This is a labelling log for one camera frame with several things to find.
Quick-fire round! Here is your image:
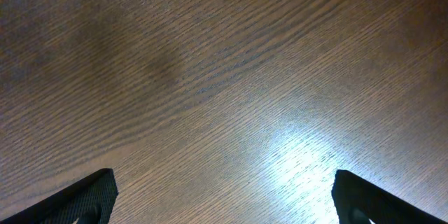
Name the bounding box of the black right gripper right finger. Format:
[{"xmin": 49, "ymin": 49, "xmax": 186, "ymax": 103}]
[{"xmin": 331, "ymin": 169, "xmax": 447, "ymax": 224}]

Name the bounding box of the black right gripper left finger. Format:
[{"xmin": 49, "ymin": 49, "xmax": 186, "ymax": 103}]
[{"xmin": 1, "ymin": 168, "xmax": 118, "ymax": 224}]

